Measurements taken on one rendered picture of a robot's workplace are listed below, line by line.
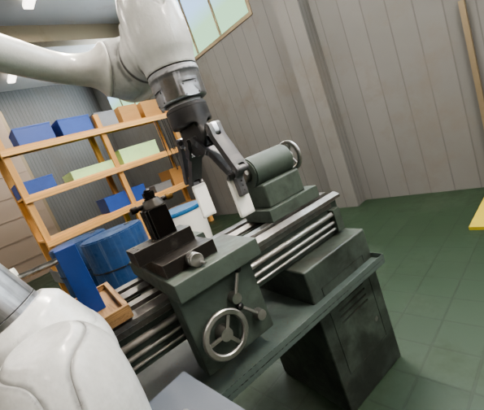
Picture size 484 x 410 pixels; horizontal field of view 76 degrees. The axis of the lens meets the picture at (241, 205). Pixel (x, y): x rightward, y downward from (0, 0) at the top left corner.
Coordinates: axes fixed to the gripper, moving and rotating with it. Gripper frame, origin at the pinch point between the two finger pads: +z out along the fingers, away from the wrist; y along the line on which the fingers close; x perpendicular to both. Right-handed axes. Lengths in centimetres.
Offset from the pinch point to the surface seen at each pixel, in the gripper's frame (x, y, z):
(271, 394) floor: 28, -74, 111
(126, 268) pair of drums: 18, -233, 57
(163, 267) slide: -4.9, -37.0, 14.8
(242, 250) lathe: 17.2, -29.3, 20.2
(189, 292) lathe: -3.1, -29.9, 22.8
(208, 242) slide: 10.9, -36.5, 14.6
